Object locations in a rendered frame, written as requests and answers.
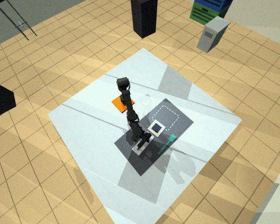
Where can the teal small trowel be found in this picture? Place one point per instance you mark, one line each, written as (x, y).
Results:
(171, 139)

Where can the cream square tile with dark blue center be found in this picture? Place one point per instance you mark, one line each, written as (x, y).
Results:
(156, 128)

